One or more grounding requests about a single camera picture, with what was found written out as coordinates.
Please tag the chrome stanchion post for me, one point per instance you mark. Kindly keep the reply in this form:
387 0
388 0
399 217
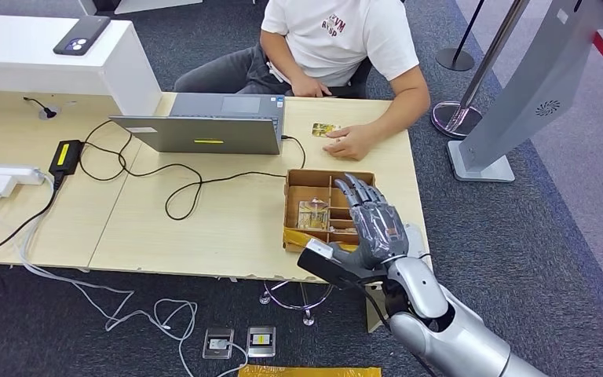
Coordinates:
455 120

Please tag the white furniture base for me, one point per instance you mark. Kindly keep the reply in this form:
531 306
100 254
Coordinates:
145 4

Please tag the white charger plug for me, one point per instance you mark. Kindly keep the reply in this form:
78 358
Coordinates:
2 187

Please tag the chrome stool base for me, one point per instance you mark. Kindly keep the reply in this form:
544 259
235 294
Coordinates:
309 320

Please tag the white card reader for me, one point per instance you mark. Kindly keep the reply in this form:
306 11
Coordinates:
416 239

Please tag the white power strip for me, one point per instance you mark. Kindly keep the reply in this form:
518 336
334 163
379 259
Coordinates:
6 173

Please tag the ID card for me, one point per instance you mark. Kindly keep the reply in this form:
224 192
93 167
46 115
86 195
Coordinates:
322 130

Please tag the floor socket with plug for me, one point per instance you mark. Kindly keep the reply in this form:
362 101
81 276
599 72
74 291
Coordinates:
218 343

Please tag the person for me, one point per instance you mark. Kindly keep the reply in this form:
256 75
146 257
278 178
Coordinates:
332 47

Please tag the grey laptop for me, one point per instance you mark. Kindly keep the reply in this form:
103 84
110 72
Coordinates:
205 135

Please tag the person's right forearm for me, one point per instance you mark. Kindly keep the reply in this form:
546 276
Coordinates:
275 57

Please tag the white raised counter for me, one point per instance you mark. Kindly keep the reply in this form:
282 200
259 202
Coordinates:
36 61

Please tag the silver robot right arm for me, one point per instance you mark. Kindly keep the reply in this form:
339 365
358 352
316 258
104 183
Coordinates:
452 338

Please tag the person's left hand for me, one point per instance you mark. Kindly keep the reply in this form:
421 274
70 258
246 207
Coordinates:
353 143

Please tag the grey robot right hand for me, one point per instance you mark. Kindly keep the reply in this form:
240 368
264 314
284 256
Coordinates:
377 234

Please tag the grey kiosk stand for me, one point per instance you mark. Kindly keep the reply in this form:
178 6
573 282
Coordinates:
533 93

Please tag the wrapped room key card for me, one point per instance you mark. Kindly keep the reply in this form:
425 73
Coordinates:
313 216

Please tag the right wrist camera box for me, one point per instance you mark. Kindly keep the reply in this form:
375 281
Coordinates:
327 268

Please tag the cardboard organizer box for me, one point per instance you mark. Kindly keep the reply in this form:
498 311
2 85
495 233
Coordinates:
306 187

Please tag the black stanchion post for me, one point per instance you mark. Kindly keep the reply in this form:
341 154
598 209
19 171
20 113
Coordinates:
455 60

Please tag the black smartphone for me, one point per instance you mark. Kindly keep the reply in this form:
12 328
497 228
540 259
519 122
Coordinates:
82 35

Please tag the black laptop power adapter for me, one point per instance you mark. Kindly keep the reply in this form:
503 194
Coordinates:
65 157

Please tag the person's right hand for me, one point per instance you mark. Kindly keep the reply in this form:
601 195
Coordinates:
305 86

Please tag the person's left forearm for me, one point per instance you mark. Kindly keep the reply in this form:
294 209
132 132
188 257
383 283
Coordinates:
403 112

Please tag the black office chair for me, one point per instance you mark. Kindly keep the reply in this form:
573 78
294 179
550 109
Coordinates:
358 78

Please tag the wooden desk leg panel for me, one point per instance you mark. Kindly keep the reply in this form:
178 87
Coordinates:
374 317

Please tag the desk grommet with black plug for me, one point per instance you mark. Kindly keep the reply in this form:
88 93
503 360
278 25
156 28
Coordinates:
49 111

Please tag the floor socket with yellow label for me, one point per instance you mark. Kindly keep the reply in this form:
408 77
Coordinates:
261 342

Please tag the yellow tape sheet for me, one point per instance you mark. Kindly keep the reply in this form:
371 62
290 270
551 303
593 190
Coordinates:
309 371

